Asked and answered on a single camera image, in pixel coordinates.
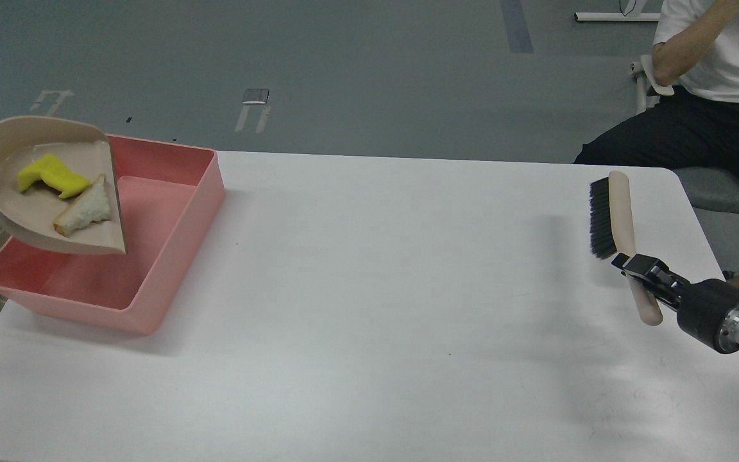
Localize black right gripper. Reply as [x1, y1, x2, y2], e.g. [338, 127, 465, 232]
[612, 253, 739, 354]

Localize beige hand brush black bristles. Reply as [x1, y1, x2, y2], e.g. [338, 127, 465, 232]
[589, 171, 663, 327]

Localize white bread slice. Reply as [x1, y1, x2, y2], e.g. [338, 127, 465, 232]
[53, 175, 112, 237]

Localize beige plastic dustpan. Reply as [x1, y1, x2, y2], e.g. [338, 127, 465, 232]
[0, 116, 126, 255]

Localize yellow sponge piece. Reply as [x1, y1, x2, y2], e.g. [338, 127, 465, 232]
[17, 154, 91, 200]

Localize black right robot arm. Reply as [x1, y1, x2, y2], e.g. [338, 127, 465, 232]
[612, 253, 739, 354]

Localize pink plastic bin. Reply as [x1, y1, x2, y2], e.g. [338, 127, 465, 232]
[0, 135, 226, 334]

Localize grey white office chair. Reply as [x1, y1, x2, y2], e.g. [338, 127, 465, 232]
[630, 55, 739, 214]

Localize person in white shirt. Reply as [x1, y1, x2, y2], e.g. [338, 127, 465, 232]
[573, 0, 739, 299]

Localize silver floor socket plate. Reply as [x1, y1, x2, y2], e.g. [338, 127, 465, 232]
[241, 88, 270, 105]

